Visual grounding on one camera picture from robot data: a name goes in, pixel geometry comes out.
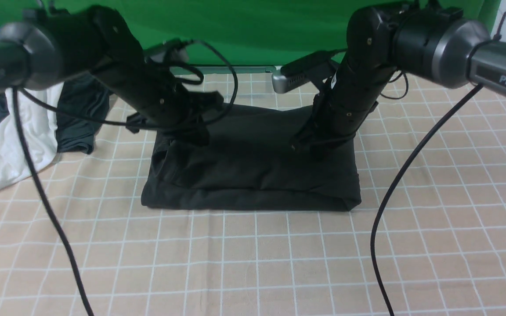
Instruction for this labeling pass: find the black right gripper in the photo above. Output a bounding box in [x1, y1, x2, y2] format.
[290, 66, 396, 157]

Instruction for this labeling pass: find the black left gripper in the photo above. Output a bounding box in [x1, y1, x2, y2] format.
[90, 53, 224, 146]

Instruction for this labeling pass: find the dark gray long-sleeve shirt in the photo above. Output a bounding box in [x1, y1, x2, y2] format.
[141, 105, 361, 212]

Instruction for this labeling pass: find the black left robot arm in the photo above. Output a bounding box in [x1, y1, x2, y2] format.
[0, 5, 233, 146]

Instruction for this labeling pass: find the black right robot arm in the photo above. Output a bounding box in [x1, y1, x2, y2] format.
[273, 0, 506, 155]

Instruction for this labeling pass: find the dark teal crumpled shirt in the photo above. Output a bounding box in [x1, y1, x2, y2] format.
[0, 75, 113, 155]

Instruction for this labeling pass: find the white crumpled shirt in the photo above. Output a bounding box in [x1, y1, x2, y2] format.
[0, 88, 58, 190]

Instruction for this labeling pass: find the green backdrop cloth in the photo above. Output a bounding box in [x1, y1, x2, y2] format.
[0, 0, 502, 72]

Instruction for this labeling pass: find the beige checkered tablecloth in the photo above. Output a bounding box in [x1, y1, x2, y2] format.
[0, 77, 506, 316]

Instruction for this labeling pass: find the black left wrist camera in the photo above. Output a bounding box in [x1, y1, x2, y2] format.
[143, 39, 189, 63]

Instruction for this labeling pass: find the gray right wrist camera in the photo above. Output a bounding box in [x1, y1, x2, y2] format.
[272, 50, 340, 94]

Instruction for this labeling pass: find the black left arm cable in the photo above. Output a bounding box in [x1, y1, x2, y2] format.
[11, 39, 239, 316]

